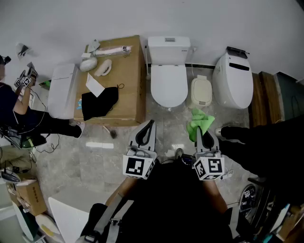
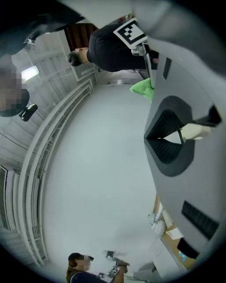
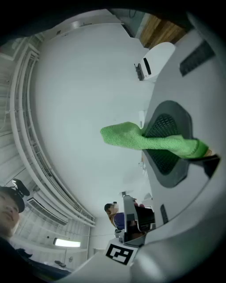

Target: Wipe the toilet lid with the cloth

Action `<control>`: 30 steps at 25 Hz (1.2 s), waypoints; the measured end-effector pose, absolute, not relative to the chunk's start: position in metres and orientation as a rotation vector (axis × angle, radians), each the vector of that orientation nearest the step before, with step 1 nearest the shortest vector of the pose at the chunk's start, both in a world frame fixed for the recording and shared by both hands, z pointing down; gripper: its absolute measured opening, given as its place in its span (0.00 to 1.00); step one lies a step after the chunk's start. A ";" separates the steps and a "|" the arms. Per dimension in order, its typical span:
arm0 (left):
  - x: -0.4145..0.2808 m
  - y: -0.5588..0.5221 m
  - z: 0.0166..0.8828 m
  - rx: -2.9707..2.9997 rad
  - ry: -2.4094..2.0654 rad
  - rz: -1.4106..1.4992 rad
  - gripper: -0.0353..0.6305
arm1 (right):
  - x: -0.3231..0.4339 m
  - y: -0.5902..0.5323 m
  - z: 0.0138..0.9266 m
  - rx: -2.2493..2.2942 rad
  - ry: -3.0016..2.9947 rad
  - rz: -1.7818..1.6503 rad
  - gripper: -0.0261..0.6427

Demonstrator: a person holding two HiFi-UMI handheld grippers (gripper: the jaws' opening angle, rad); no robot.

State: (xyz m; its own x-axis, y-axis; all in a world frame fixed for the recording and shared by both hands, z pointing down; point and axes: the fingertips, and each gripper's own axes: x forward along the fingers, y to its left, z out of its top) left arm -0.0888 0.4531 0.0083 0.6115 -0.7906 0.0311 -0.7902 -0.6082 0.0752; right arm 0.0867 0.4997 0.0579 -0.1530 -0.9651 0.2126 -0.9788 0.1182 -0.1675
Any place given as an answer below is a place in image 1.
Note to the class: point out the white smart toilet black panel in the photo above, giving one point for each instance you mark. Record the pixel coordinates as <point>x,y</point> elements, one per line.
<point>234,83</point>

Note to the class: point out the person's black clothed body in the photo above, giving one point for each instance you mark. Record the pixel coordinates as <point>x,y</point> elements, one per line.
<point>171,201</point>

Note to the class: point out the green cloth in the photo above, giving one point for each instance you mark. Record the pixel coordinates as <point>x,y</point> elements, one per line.
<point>199,121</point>

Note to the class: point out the white toilet body with tank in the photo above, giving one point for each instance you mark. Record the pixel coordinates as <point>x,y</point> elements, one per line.
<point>168,52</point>

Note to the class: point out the white flat panel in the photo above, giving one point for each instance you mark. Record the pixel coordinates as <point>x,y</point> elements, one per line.
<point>69,218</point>

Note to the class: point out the person's right forearm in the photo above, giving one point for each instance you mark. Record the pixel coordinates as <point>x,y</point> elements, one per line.
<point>215,194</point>

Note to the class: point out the black brush with pale handle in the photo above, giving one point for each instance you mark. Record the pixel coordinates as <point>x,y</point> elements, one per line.
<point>113,133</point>

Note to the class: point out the white water pipe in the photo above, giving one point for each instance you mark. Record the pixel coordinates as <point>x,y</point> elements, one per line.
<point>147,61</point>

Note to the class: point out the black and green object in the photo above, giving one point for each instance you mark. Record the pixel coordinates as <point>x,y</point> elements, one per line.
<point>31,141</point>

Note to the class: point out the round white foam-wrapped part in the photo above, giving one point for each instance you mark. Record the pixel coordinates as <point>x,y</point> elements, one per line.
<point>88,64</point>

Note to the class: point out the small cardboard box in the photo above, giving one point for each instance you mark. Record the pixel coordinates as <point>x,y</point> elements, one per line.
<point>32,197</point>

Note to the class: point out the person's left forearm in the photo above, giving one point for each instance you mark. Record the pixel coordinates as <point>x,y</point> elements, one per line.
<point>123,189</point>

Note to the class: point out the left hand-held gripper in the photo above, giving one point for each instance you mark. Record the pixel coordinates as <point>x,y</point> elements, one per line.
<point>137,166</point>

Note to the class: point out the white paper sheet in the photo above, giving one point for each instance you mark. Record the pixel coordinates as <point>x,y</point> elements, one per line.
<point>93,85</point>

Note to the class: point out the small white tag box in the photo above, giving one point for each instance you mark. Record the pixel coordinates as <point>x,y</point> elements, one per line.
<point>86,55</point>

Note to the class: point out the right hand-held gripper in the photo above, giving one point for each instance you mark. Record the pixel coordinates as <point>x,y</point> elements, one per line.
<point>210,166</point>

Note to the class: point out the white toilet lid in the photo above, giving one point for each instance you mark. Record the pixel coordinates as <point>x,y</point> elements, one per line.
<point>168,85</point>

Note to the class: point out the large cardboard box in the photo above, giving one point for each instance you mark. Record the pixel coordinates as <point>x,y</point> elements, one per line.
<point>126,78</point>

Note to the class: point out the plastic-wrapped white pipe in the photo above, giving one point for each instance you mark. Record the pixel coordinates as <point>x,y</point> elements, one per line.
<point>111,49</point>

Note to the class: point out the cream toilet seat lid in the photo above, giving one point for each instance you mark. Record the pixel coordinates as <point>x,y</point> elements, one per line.
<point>200,91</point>

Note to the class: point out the person's grey shoe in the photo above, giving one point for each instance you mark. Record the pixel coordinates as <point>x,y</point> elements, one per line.
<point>179,153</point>

